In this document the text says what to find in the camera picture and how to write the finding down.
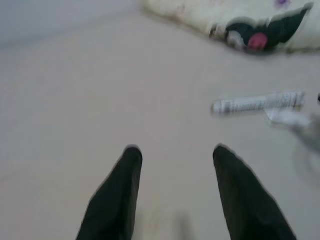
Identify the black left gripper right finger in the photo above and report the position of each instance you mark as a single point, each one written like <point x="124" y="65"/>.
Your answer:
<point x="245" y="200"/>

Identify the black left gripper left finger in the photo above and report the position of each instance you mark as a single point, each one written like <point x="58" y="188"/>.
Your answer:
<point x="117" y="195"/>

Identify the white printed paper wrapper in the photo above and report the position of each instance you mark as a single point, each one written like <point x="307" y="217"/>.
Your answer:
<point x="257" y="102"/>

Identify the cream cartoon print blanket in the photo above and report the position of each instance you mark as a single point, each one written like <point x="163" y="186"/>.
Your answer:
<point x="200" y="15"/>

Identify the bed with cream sheet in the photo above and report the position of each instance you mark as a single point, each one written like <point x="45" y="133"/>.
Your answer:
<point x="100" y="100"/>

